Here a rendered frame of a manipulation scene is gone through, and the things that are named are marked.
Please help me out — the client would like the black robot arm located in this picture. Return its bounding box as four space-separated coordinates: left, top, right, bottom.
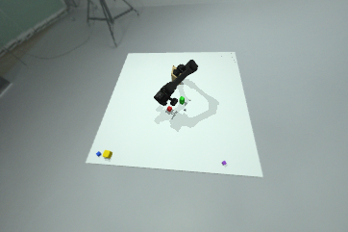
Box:
154 60 198 106

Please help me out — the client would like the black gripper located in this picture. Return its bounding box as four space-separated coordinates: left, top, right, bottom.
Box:
165 95 178 106

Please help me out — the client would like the small yellow block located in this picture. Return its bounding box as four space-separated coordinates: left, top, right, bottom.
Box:
103 150 112 158

